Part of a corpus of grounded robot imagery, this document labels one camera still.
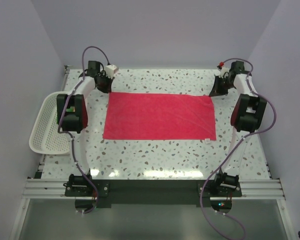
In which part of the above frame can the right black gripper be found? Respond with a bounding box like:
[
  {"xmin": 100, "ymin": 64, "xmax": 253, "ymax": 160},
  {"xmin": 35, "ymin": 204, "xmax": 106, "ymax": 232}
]
[{"xmin": 209, "ymin": 75, "xmax": 235, "ymax": 98}]

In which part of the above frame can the pink towel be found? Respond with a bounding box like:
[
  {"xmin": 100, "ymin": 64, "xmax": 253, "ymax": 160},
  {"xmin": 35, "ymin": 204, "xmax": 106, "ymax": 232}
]
[{"xmin": 103, "ymin": 92, "xmax": 217, "ymax": 141}]

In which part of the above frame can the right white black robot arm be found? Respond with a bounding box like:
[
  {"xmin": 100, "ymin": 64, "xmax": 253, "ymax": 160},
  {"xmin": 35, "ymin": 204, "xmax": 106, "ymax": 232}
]
[{"xmin": 209, "ymin": 58, "xmax": 268, "ymax": 197}]

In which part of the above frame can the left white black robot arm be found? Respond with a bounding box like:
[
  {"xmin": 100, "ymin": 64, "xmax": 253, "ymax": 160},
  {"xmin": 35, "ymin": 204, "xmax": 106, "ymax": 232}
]
[{"xmin": 56, "ymin": 61, "xmax": 118, "ymax": 196}]

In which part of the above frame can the white plastic basket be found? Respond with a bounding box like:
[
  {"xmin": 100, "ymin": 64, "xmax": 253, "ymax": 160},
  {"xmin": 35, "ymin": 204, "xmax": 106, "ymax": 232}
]
[{"xmin": 29, "ymin": 91, "xmax": 70, "ymax": 155}]

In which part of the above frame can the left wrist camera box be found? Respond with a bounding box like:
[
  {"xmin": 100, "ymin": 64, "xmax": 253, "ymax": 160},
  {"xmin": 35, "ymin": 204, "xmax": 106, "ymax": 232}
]
[{"xmin": 104, "ymin": 64, "xmax": 119, "ymax": 78}]

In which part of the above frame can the aluminium frame rail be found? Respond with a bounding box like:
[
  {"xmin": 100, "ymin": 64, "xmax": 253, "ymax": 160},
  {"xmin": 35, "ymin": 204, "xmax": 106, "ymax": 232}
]
[{"xmin": 22, "ymin": 179, "xmax": 285, "ymax": 200}]

